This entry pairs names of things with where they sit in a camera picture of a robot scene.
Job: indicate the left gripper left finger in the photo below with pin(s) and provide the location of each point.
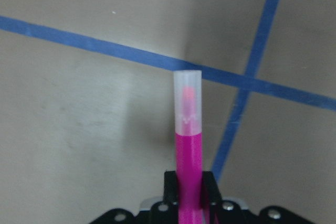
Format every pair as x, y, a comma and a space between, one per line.
153, 210

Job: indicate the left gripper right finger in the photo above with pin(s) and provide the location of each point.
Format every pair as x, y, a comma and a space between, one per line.
217, 209

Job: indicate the pink marker pen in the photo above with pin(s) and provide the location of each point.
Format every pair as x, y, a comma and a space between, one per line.
188, 143

